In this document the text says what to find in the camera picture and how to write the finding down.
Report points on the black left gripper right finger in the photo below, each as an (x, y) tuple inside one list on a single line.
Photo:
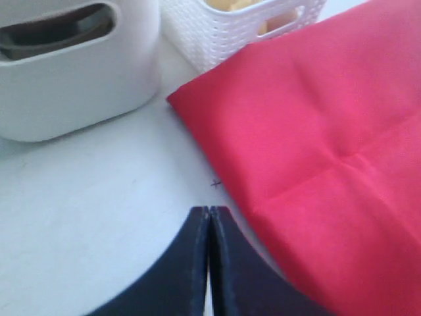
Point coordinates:
[(242, 283)]

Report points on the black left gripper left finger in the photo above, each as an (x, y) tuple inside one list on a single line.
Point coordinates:
[(176, 283)]

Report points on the red table cloth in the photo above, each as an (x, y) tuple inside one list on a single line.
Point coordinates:
[(316, 137)]

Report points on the yellow cheese wedge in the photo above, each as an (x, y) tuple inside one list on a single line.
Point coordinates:
[(230, 5)]

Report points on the cream plastic storage bin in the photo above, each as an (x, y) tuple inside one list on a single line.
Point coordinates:
[(49, 92)]

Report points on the white perforated plastic basket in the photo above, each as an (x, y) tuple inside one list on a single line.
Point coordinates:
[(206, 36)]

